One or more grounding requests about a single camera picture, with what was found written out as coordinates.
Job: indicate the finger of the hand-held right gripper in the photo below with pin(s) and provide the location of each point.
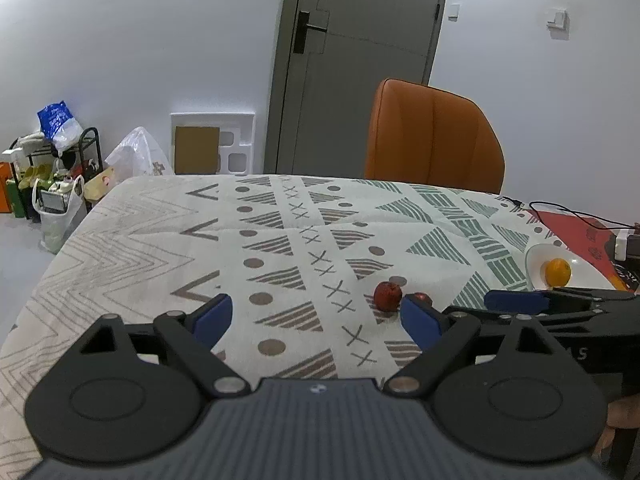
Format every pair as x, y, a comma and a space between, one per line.
515, 300
495, 314

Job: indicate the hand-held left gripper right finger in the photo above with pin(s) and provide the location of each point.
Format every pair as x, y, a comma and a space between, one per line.
417, 320

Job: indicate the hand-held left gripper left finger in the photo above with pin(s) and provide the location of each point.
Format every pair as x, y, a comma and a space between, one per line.
212, 315

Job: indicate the red jujube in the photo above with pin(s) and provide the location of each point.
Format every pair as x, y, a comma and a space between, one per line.
422, 298

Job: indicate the red apple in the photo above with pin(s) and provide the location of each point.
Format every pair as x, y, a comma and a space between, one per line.
387, 295

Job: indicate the large orange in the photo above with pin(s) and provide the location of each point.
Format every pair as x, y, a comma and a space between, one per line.
557, 271

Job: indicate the white plate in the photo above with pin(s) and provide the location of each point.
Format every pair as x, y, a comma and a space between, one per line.
590, 272

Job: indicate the person's right hand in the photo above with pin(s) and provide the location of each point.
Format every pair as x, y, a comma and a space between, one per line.
625, 410

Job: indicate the red printed mat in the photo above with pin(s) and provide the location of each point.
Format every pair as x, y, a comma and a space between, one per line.
575, 230

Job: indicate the white charger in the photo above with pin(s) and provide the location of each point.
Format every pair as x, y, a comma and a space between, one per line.
622, 245

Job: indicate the brown cardboard sheet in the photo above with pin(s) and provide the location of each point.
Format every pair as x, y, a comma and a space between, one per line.
196, 150

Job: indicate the beige bag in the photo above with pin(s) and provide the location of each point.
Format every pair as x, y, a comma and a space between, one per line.
99, 185

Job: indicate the white plastic bag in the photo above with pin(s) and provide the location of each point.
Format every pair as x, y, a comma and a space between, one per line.
137, 155

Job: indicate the white shopping bag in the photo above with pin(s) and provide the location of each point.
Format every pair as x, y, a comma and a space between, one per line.
57, 225

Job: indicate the orange chair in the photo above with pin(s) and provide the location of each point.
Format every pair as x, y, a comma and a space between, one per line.
430, 135

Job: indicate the white foam packaging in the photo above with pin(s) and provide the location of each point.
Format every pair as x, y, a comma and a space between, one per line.
240, 130

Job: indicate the black metal rack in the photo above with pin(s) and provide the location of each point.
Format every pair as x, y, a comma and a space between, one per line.
92, 145

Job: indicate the orange box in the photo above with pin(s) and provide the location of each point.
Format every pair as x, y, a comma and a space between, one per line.
5, 190

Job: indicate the blue plastic bag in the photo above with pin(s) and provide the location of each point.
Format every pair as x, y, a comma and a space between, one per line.
55, 120

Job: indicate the grey door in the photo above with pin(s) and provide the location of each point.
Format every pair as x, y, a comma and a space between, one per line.
365, 60

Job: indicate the white double wall switch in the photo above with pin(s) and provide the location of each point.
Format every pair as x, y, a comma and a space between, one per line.
557, 19

